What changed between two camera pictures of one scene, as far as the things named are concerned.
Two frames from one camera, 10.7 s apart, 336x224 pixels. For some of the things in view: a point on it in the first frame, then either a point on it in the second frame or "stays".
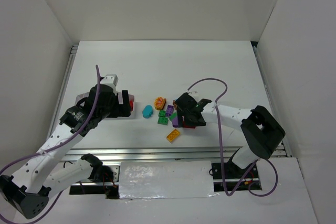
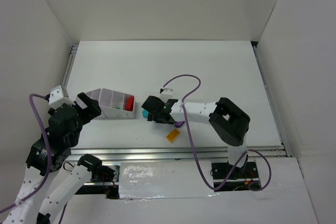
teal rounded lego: x=147 y=111 stays
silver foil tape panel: x=189 y=179 stays
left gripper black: x=125 y=103 → x=79 y=112
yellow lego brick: x=172 y=136 stays
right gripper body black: x=185 y=107 → x=153 y=109
